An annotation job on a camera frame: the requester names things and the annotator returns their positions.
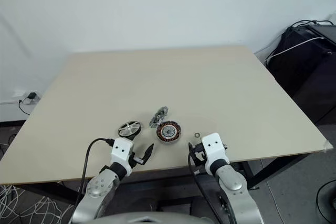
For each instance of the large black equipment case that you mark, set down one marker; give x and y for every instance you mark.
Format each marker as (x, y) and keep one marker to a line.
(296, 58)

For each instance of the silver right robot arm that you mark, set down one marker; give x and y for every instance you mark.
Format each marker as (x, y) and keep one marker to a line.
(231, 179)

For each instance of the black flat panel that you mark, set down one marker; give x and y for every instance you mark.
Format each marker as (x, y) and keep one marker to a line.
(324, 33)

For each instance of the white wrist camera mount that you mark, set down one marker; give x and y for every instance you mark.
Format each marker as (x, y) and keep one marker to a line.
(120, 153)
(215, 153)

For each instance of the black metal table frame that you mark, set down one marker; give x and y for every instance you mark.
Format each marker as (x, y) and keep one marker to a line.
(52, 191)

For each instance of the copper wound motor stator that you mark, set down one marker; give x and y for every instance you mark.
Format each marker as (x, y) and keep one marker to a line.
(169, 132)

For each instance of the grey robot chest shell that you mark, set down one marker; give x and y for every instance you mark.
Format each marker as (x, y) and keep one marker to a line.
(157, 217)

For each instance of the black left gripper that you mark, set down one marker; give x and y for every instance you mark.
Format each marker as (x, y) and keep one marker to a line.
(133, 162)

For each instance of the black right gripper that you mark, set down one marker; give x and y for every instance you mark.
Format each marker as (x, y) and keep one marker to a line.
(199, 153)

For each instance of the black slotted rail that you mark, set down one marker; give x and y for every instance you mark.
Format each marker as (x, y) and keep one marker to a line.
(210, 197)

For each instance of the black power adapter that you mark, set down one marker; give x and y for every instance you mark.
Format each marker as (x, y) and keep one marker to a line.
(32, 95)

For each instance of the silver metal bracket part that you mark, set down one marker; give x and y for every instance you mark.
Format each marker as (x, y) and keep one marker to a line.
(157, 117)

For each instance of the wall power outlet plug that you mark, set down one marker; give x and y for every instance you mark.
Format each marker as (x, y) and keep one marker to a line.
(18, 94)

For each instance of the clear tape on table corner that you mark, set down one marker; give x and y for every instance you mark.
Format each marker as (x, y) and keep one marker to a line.
(327, 145)

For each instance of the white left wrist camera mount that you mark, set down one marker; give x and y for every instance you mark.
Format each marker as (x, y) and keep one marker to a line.
(120, 153)

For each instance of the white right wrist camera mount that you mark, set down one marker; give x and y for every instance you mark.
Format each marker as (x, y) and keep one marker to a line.
(215, 153)

